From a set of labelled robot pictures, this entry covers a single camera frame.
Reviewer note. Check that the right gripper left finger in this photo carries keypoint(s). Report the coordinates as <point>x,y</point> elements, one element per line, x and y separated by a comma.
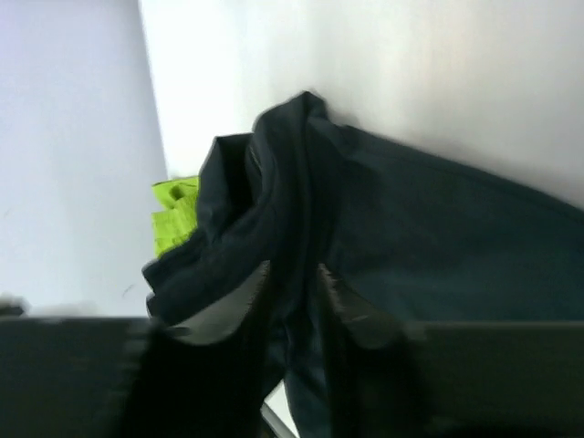
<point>133,377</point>

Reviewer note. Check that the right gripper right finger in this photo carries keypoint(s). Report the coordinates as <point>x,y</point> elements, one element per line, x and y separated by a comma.
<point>388,378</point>

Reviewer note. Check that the dark green shorts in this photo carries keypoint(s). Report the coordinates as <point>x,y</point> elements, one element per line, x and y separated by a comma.
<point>420,237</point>

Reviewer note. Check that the lime green shorts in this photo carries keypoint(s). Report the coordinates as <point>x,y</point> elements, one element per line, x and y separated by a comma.
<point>177,219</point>

